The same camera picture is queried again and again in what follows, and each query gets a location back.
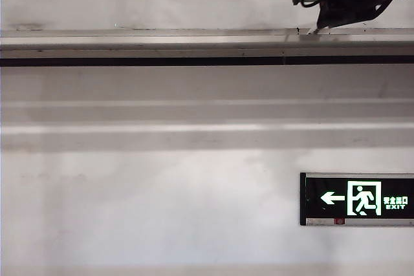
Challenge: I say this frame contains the aluminium whiteboard tray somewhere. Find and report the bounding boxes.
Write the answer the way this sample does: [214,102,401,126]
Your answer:
[0,27,414,69]

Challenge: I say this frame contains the green exit sign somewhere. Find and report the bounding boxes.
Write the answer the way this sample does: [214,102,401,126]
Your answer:
[300,172,414,228]

